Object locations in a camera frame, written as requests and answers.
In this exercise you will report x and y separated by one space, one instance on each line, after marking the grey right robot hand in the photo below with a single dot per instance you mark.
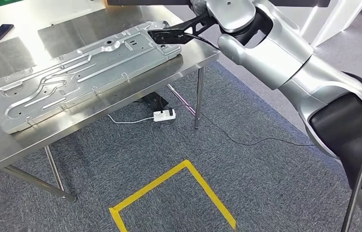
200 7

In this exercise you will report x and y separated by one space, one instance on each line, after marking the black plastic frame part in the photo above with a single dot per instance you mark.
149 2

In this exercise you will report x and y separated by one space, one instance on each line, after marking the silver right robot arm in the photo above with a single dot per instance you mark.
280 57

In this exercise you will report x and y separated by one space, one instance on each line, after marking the stainless steel workbench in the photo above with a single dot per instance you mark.
197 52

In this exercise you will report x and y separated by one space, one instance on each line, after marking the black floor socket box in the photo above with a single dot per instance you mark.
155 101

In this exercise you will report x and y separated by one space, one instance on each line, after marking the white power strip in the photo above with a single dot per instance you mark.
165 116

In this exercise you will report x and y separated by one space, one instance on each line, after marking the stamped metal plate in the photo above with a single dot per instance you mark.
88 73

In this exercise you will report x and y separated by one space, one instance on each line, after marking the white table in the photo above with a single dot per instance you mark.
40 16

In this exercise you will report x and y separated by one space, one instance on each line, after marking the yellow floor tape square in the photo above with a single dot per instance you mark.
155 184

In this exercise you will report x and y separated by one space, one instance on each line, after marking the black smartphone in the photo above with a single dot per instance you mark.
0 32

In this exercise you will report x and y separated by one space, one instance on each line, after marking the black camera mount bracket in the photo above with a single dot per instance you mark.
168 36

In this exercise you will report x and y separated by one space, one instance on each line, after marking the white frame structure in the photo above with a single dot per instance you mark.
344 16

